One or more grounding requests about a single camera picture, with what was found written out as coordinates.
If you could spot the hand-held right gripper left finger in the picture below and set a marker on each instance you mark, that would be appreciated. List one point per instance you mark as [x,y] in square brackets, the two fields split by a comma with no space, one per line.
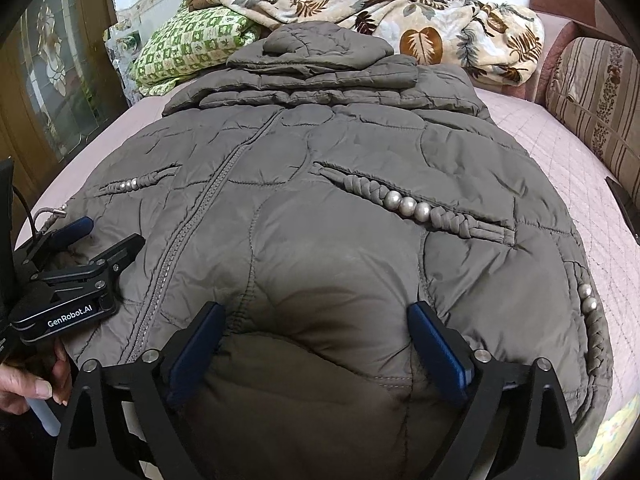
[195,355]

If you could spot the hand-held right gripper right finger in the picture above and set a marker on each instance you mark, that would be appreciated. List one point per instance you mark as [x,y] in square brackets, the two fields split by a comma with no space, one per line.
[440,350]

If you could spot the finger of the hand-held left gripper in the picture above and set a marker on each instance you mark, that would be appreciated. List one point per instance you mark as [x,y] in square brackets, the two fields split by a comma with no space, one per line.
[75,226]
[115,252]

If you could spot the grey quilted jacket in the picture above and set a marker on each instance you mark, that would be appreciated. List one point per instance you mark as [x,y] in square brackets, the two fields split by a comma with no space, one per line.
[325,220]

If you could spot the person's left hand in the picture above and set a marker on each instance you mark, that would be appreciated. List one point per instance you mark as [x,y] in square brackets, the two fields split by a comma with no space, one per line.
[37,385]

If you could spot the wooden door with glass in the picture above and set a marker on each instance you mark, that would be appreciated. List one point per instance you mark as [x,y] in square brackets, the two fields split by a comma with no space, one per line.
[55,75]

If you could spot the pale floral sheet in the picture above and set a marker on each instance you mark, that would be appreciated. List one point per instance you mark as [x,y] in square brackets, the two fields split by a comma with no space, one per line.
[605,430]

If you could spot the clear plastic bag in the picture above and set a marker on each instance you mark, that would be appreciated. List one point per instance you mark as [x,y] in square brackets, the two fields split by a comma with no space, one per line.
[122,40]

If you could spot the green checked pillow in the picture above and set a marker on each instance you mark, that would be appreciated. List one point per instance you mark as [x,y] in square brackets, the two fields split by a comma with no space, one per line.
[190,45]

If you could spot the black smartphone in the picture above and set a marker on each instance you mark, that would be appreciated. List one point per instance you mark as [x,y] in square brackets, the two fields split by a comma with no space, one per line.
[625,205]

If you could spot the striped floral cushion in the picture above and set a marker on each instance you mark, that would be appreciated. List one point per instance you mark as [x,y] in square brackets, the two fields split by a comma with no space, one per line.
[600,95]

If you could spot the leaf print blanket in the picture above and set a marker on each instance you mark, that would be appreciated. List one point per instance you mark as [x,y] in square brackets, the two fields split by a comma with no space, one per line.
[380,5]

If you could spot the pink upholstered headboard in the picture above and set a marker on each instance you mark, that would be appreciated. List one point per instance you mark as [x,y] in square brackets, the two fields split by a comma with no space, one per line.
[565,15]

